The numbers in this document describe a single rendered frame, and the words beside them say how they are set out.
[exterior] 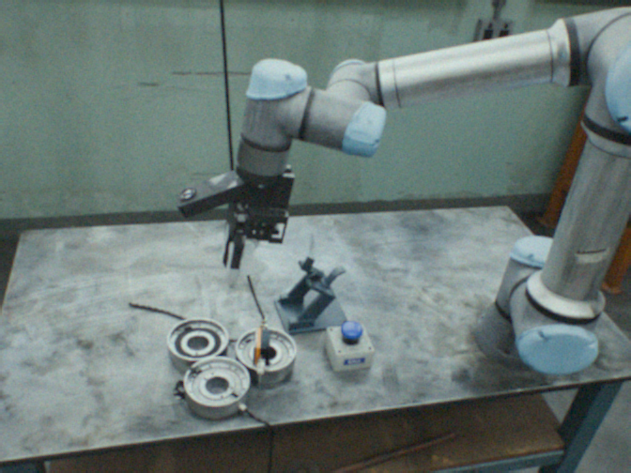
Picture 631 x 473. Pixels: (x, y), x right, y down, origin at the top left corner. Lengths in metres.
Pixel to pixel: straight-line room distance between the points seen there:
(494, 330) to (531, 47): 0.53
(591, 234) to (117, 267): 0.90
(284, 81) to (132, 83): 1.74
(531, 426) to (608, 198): 0.72
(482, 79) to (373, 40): 1.71
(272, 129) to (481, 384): 0.61
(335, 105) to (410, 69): 0.15
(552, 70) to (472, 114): 2.01
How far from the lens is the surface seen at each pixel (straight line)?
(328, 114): 0.84
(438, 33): 2.73
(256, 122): 0.85
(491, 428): 1.46
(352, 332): 1.09
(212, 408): 1.01
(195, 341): 1.14
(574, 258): 0.95
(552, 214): 3.33
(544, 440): 1.48
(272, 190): 0.93
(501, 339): 1.20
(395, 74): 0.95
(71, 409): 1.08
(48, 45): 2.51
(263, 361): 1.05
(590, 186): 0.90
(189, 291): 1.27
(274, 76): 0.83
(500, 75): 0.95
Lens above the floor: 1.61
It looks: 34 degrees down
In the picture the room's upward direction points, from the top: 7 degrees clockwise
